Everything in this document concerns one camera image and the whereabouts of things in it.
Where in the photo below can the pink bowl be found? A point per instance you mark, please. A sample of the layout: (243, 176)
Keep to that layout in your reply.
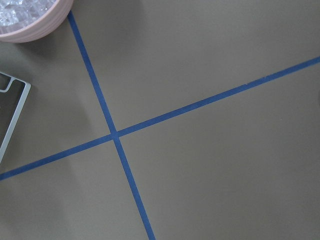
(23, 21)

